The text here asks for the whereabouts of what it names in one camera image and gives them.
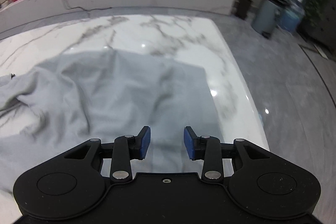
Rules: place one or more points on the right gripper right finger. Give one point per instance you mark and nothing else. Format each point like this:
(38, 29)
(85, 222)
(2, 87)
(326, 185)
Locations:
(196, 146)

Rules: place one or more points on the dark grey cabinet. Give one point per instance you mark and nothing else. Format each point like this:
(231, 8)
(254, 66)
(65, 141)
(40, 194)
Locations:
(322, 32)

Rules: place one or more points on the grey pedal trash bin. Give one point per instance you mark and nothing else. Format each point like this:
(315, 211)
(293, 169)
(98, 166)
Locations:
(267, 16)

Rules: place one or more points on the light grey garment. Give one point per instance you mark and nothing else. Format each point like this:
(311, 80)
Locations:
(64, 101)

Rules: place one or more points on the blue water jug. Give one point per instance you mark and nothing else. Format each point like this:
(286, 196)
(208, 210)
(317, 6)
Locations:
(292, 16)

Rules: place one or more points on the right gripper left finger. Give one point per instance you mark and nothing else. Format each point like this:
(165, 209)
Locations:
(133, 147)

